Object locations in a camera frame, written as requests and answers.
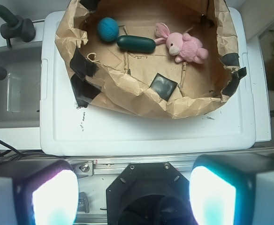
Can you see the blue textured ball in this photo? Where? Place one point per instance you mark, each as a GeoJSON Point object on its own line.
{"type": "Point", "coordinates": [108, 29]}

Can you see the black faucet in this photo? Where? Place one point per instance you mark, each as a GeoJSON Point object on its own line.
{"type": "Point", "coordinates": [14, 27]}

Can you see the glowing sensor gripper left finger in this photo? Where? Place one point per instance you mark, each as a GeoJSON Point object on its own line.
{"type": "Point", "coordinates": [38, 192]}

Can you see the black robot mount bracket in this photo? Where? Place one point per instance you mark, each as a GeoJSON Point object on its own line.
{"type": "Point", "coordinates": [149, 194]}

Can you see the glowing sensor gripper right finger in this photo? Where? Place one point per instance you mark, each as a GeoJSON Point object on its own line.
{"type": "Point", "coordinates": [233, 189]}

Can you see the white plastic bin lid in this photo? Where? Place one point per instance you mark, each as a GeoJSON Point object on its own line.
{"type": "Point", "coordinates": [69, 130]}

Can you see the crumpled brown paper bag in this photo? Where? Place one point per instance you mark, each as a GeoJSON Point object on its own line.
{"type": "Point", "coordinates": [150, 84]}

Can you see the dark green plastic pickle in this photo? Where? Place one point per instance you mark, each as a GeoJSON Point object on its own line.
{"type": "Point", "coordinates": [136, 43]}

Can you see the aluminium extrusion rail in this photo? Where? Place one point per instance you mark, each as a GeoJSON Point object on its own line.
{"type": "Point", "coordinates": [182, 162]}

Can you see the grey sink basin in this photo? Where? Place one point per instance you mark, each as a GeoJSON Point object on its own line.
{"type": "Point", "coordinates": [20, 90]}

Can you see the pink plush bunny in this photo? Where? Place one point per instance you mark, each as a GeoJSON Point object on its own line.
{"type": "Point", "coordinates": [183, 47]}

